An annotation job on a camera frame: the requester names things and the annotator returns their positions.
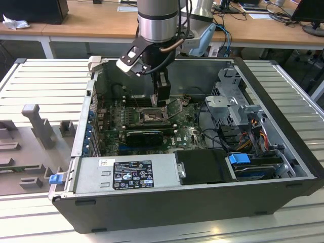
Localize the grey parts rack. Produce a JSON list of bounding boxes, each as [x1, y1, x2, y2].
[[0, 103, 78, 197]]

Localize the crumpled white paper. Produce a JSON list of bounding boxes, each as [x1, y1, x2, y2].
[[2, 14, 31, 30]]

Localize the grey power supply unit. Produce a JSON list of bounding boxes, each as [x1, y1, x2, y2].
[[64, 153, 187, 195]]

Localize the wooden desk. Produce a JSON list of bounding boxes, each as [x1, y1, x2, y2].
[[0, 0, 324, 60]]

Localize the green motherboard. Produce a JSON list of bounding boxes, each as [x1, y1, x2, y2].
[[97, 96, 221, 156]]

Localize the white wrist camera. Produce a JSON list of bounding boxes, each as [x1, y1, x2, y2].
[[115, 37, 153, 77]]

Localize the black PC case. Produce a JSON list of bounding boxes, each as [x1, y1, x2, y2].
[[48, 56, 324, 235]]

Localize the blue cable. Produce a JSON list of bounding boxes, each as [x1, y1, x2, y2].
[[215, 24, 232, 58]]

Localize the grey case handle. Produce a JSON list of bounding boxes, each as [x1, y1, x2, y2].
[[87, 56, 104, 74]]

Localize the black graphics card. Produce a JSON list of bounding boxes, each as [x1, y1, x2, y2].
[[103, 130, 165, 147]]

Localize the thick black cable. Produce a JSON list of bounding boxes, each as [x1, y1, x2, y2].
[[196, 100, 230, 154]]

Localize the thin black wire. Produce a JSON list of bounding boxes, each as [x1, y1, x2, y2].
[[187, 86, 208, 97]]

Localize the black plastic shroud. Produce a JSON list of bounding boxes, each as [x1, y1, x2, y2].
[[174, 149, 237, 185]]

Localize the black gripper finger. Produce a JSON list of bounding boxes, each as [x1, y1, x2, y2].
[[156, 70, 172, 106], [151, 72, 159, 97]]

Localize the silver drive cage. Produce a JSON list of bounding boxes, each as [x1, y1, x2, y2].
[[204, 67, 269, 127]]

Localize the yellow red power wires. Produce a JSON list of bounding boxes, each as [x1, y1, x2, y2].
[[236, 118, 270, 151]]

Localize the CPU socket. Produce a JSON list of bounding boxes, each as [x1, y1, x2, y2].
[[139, 106, 170, 125]]

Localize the black cylindrical part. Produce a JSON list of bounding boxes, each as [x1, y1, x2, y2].
[[112, 85, 124, 100]]

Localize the green RAM stick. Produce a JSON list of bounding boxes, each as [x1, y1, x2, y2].
[[125, 126, 177, 134], [0, 166, 27, 174]]

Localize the black monitor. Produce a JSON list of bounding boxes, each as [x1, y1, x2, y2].
[[291, 0, 324, 38]]

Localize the black computer box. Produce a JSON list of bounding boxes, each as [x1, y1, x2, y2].
[[0, 0, 69, 25]]

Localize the hard disk blue carrier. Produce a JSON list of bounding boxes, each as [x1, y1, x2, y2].
[[226, 151, 281, 182]]

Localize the black monitor stand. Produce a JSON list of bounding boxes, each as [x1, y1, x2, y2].
[[215, 0, 241, 14]]

